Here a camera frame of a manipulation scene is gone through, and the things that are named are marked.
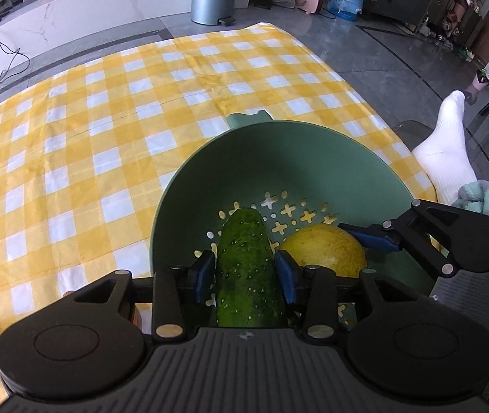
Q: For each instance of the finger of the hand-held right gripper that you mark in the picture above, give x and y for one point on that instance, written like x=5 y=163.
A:
x=373 y=238

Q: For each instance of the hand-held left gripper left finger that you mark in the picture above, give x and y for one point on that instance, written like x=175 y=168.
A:
x=203 y=277

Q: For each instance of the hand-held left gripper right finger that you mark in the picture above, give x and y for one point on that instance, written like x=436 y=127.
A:
x=285 y=279

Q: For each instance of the green cucumber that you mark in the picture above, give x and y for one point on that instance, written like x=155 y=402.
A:
x=246 y=266

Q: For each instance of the yellow-green pear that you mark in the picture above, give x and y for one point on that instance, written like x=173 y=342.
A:
x=322 y=249

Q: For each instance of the green colander bowl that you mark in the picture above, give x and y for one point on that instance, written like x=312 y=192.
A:
x=296 y=167

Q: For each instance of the teal fleece pants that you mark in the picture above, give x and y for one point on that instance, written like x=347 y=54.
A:
x=485 y=198

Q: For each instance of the person's white-socked foot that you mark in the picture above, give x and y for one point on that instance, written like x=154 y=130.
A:
x=447 y=155

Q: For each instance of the pink flower pot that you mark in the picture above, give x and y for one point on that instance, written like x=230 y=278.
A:
x=481 y=84

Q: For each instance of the yellow checked tablecloth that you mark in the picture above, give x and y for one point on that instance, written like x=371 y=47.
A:
x=98 y=137

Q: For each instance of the white marble console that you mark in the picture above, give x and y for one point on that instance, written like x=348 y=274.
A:
x=76 y=13

